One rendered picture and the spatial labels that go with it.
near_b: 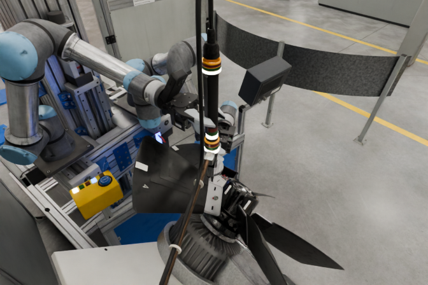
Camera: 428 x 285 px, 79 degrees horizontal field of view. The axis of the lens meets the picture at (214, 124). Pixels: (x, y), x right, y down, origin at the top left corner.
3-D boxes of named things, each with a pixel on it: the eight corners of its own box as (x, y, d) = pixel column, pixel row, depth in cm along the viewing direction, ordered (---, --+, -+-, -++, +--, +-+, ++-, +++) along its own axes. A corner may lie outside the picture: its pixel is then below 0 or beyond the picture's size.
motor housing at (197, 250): (233, 283, 85) (256, 251, 85) (195, 301, 67) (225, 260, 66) (191, 232, 99) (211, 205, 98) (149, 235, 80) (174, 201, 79)
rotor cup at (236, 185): (246, 236, 84) (269, 205, 83) (226, 240, 72) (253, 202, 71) (216, 207, 92) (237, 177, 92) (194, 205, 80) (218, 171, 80)
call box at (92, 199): (86, 222, 100) (77, 207, 93) (78, 205, 106) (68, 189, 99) (125, 199, 108) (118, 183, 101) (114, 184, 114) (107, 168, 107)
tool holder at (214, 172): (219, 184, 76) (220, 161, 69) (196, 179, 77) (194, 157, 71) (225, 161, 82) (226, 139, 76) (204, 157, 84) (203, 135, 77)
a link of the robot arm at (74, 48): (31, 30, 89) (160, 97, 106) (12, 44, 81) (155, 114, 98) (37, 1, 83) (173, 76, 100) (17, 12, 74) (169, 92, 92)
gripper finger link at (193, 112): (216, 139, 68) (193, 122, 73) (216, 122, 64) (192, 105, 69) (207, 145, 66) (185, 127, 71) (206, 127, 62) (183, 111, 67)
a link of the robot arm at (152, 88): (161, 76, 79) (140, 87, 74) (172, 81, 76) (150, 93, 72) (164, 96, 84) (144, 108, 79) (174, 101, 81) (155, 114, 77)
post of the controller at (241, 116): (240, 135, 153) (242, 109, 141) (236, 132, 155) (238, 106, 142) (243, 133, 155) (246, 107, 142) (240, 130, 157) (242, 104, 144)
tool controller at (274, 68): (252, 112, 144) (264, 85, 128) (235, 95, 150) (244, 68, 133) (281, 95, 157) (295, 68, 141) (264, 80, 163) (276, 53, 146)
